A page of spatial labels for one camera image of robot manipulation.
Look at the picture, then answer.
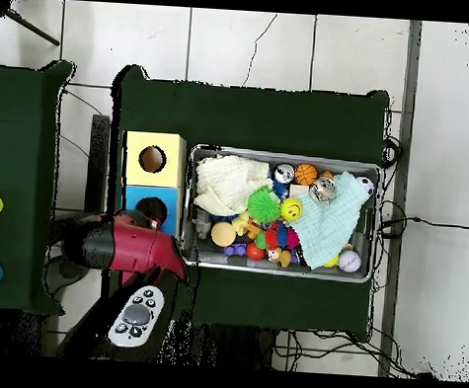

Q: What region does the mint green waffle cloth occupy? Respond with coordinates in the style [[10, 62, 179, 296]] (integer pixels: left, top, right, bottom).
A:
[[286, 167, 373, 273]]

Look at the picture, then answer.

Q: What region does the wooden box with three holes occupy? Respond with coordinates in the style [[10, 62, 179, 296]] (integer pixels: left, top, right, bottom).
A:
[[116, 130, 189, 239]]

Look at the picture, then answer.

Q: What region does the cream yellow waffle cloth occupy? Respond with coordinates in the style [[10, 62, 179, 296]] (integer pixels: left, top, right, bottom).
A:
[[192, 152, 276, 219]]

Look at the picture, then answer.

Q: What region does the green spiky toy with eyes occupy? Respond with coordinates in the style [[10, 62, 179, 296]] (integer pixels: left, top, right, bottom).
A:
[[245, 183, 284, 225]]

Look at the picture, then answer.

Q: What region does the orange round foam ball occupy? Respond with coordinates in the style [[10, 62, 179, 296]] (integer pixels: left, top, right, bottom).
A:
[[209, 220, 239, 249]]

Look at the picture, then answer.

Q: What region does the yellow smiley ball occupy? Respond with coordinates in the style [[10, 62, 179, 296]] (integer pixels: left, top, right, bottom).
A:
[[279, 196, 305, 223]]

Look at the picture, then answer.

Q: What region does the colourful spiky caterpillar toy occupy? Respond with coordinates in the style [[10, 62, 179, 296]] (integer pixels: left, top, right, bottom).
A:
[[253, 220, 302, 253]]

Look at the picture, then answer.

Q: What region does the orange toy basketball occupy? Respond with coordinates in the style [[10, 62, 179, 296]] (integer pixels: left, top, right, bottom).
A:
[[292, 162, 320, 188]]

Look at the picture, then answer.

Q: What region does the dark green table cloth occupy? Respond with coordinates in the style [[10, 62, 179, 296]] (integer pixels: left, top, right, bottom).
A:
[[97, 63, 392, 342]]

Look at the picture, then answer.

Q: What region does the white baseball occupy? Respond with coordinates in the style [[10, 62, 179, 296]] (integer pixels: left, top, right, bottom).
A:
[[337, 249, 362, 273]]

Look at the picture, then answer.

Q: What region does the green cloth side table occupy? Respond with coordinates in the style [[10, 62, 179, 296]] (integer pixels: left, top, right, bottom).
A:
[[0, 56, 79, 317]]

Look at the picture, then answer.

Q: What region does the black tripod leg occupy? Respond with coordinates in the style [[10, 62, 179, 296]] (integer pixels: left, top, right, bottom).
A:
[[0, 0, 64, 47]]

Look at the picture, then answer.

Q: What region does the silver wire mesh bin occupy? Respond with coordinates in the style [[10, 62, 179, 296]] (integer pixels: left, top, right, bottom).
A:
[[180, 143, 383, 284]]

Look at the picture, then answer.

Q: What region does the coiled black cable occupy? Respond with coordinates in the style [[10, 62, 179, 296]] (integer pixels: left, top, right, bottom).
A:
[[379, 135, 404, 170]]

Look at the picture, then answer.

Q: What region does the black cable with plug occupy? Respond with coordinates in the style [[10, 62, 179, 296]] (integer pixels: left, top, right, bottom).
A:
[[377, 198, 469, 245]]

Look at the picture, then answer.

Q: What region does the black cable bundle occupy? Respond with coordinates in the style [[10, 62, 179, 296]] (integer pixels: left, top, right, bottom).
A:
[[273, 326, 436, 380]]

